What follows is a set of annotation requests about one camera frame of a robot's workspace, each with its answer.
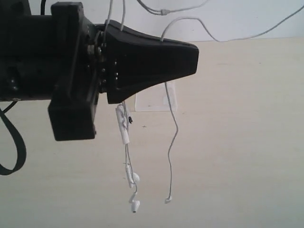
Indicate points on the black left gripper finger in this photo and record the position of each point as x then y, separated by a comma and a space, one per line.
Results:
134, 61

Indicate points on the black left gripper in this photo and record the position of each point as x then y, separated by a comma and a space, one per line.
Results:
45, 57

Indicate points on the clear plastic box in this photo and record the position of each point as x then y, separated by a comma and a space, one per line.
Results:
155, 99

